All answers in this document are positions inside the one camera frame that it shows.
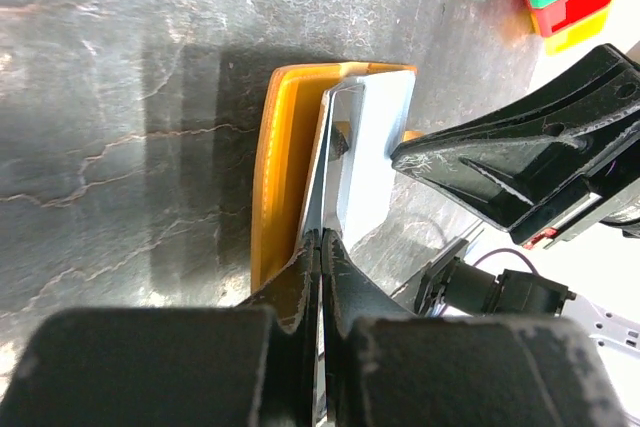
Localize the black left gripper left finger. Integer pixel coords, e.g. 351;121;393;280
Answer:
1;231;320;426

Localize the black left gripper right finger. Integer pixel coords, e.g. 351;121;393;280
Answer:
321;230;627;426

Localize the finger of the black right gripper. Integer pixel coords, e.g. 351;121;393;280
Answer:
391;44;639;249

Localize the mustard leather card holder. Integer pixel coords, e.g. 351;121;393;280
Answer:
250;61;416;325

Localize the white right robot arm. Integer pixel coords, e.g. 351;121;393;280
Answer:
391;44;639;355

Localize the red plastic bin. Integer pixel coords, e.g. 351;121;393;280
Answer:
525;0;612;38

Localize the yellow plastic bin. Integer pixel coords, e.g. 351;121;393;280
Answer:
529;7;610;56

